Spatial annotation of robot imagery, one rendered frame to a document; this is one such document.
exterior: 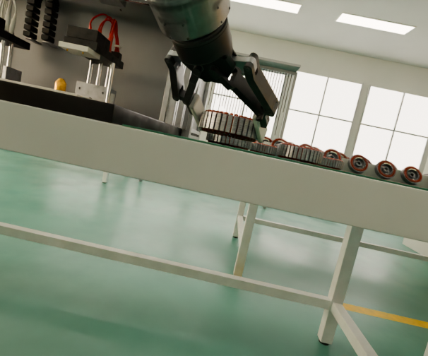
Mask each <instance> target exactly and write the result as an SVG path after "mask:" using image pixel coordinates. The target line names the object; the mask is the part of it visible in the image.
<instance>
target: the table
mask: <svg viewBox="0 0 428 356"><path fill-rule="evenodd" d="M264 141H266V142H270V143H271V145H272V146H276V147H278V145H276V144H279V143H291V144H294V143H293V142H289V141H286V140H284V139H282V138H276V139H274V140H272V139H271V138H270V137H267V136H265V138H264V140H263V142H264ZM299 146H303V147H304V146H306V147H310V148H315V149H318V150H321V149H319V148H317V147H315V146H311V145H309V144H305V143H303V144H301V145H299ZM321 152H322V153H323V156H324V157H327V158H334V159H338V160H342V158H346V159H349V160H348V162H347V164H348V167H349V169H350V170H351V171H352V172H354V173H355V174H357V173H358V174H361V173H363V172H365V171H366V170H367V169H368V167H369V164H372V163H371V162H370V161H369V160H368V159H366V158H365V157H364V156H363V155H353V156H352V157H351V158H349V157H348V156H346V155H345V154H344V153H341V152H338V151H337V150H335V149H332V148H330V149H327V150H325V151H322V150H321ZM328 155H330V156H328ZM355 160H356V162H354V161H355ZM357 163H358V164H359V165H358V164H357ZM381 166H383V167H381ZM358 167H361V168H358ZM374 169H375V173H376V175H378V177H379V178H381V179H390V178H392V177H394V176H395V175H396V170H397V169H398V168H397V167H396V166H395V165H394V164H393V163H391V162H390V161H388V160H382V161H380V162H378V163H377V164H376V165H375V168H374ZM384 169H385V170H386V171H385V170H384ZM408 172H410V173H408ZM385 173H388V174H385ZM423 175H427V176H428V174H423ZM400 176H401V179H402V180H403V181H404V182H405V183H406V184H408V185H416V184H419V183H420V182H421V181H422V178H423V177H422V173H421V172H420V170H418V169H417V168H416V167H413V166H407V167H405V168H404V169H402V170H401V172H400ZM245 207H246V203H245V202H240V203H239V209H238V213H237V219H236V222H235V225H234V231H233V237H234V238H239V250H238V254H237V259H236V263H235V266H234V272H233V273H234V275H236V276H240V277H242V274H243V270H244V264H245V261H246V255H247V252H248V248H249V243H250V240H251V234H252V231H253V227H254V223H256V224H259V225H265V226H269V227H274V228H278V229H281V230H287V231H291V232H296V233H300V234H303V235H309V236H313V237H319V238H322V239H328V240H332V241H335V242H341V243H343V238H344V237H339V236H335V235H330V234H326V233H322V232H317V231H313V230H307V229H304V228H300V227H294V226H290V225H284V224H281V223H277V222H271V221H268V220H262V219H258V218H256V213H257V210H258V206H257V205H254V204H249V207H248V211H247V214H246V216H245V215H244V210H245ZM244 221H245V223H244ZM359 246H360V247H364V248H367V249H373V250H377V251H382V252H386V253H390V254H395V255H399V256H405V257H408V258H412V259H418V260H421V261H427V262H428V256H425V255H421V254H416V253H412V252H409V251H403V250H399V249H393V248H390V247H384V246H380V245H377V244H371V243H367V242H360V244H359Z"/></svg>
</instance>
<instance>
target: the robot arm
mask: <svg viewBox="0 0 428 356"><path fill-rule="evenodd" d="M146 1H147V2H148V3H149V5H150V7H151V10H152V12H153V14H154V16H155V19H156V21H157V24H158V25H159V27H160V29H161V31H162V33H163V34H164V35H165V36H166V37H168V38H170V39H171V40H172V43H173V45H174V46H173V47H172V48H171V50H170V51H169V52H168V54H167V56H166V57H165V63H166V65H167V67H168V69H169V71H170V82H171V89H172V98H173V100H175V101H179V100H181V101H182V102H183V103H184V104H185V105H186V106H187V108H188V110H189V113H190V114H191V115H193V116H194V119H195V120H196V123H197V125H198V126H199V123H200V120H201V113H202V112H203V111H205V108H204V106H203V103H202V101H201V98H200V95H199V94H195V92H196V89H197V87H198V84H199V82H200V80H201V79H202V80H203V82H214V83H219V84H222V85H223V86H224V87H225V88H226V89H227V90H231V91H232V92H233V93H234V94H235V95H236V96H237V97H238V98H239V99H240V100H241V101H242V102H243V103H244V104H245V105H246V106H247V107H248V108H249V109H250V110H251V111H252V112H253V113H254V114H253V117H252V119H253V123H254V128H255V131H256V136H257V139H258V142H259V143H263V140H264V138H265V135H266V132H267V126H268V123H269V121H270V117H274V115H275V113H276V110H277V108H278V105H279V101H278V99H277V97H276V95H275V93H274V92H273V89H272V88H271V86H270V84H269V82H268V81H267V79H266V77H265V75H264V74H263V72H262V70H261V68H260V66H259V60H258V55H257V54H256V53H254V52H252V53H251V54H250V55H249V57H238V55H237V53H236V52H235V51H234V50H233V47H232V34H231V31H230V25H229V22H228V19H227V16H228V14H229V12H230V0H146ZM183 64H184V65H185V66H186V67H187V68H188V69H190V70H191V71H192V72H191V77H190V79H189V84H188V87H187V89H186V91H185V90H184V65H183ZM231 73H232V76H231V78H230V79H228V78H229V77H230V75H231ZM243 76H245V77H243ZM194 94H195V96H194Z"/></svg>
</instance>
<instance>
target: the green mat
mask: <svg viewBox="0 0 428 356"><path fill-rule="evenodd" d="M122 126H127V127H130V128H134V129H140V130H144V131H149V132H153V133H157V134H163V135H167V136H173V137H177V138H183V139H186V140H190V141H196V142H200V143H206V144H210V145H213V146H220V147H223V148H229V149H233V150H239V151H243V152H246V153H253V154H256V155H262V156H266V157H270V158H275V159H279V160H286V161H289V162H296V163H299V164H303V165H308V166H312V167H318V168H322V169H326V170H332V171H336V172H342V173H345V174H351V175H355V176H359V177H365V178H369V179H375V180H379V181H382V182H388V183H392V184H398V185H401V186H408V187H412V188H415V189H421V190H425V191H428V189H426V188H421V187H418V186H411V185H407V184H401V183H398V182H392V181H388V180H385V179H378V178H375V177H368V176H364V175H361V174H355V173H351V172H345V171H342V170H335V169H332V168H328V167H322V166H318V165H312V164H309V163H305V162H299V161H295V160H290V159H286V158H279V157H276V156H272V155H266V154H263V153H257V152H253V151H249V150H243V149H239V148H233V147H229V146H224V145H220V144H216V143H210V142H206V141H200V140H196V139H192V138H187V137H183V136H177V135H173V134H169V133H163V132H159V131H153V130H150V129H143V128H139V127H136V126H129V125H125V124H122Z"/></svg>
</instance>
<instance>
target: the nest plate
mask: <svg viewBox="0 0 428 356"><path fill-rule="evenodd" d="M0 80H1V81H7V82H11V83H17V84H21V85H27V86H30V87H34V88H41V89H44V90H51V91H54V92H58V93H64V94H68V95H74V96H78V97H84V96H82V95H78V94H75V93H69V92H65V91H61V90H55V89H51V88H45V87H42V86H38V85H31V84H28V83H21V82H18V81H12V80H8V79H5V78H0ZM84 98H88V97H84ZM88 99H90V98H88Z"/></svg>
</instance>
